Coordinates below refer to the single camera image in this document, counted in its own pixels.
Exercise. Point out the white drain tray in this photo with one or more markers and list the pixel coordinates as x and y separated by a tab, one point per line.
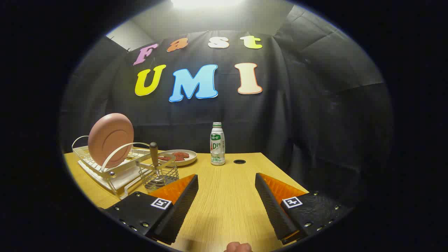
122	179

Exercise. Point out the white plate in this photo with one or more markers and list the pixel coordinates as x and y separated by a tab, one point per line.
190	158

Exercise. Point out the white green-label drink bottle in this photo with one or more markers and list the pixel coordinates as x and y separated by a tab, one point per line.
217	147

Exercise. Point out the pink plate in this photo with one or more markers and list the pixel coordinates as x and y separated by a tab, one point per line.
110	138

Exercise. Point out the red meat slice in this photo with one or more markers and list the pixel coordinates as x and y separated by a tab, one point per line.
181	154
163	158

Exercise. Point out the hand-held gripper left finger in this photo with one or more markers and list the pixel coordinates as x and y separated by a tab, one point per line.
182	206

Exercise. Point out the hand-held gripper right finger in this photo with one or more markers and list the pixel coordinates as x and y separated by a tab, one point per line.
273	206

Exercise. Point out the ceiling light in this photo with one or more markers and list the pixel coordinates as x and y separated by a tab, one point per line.
206	3

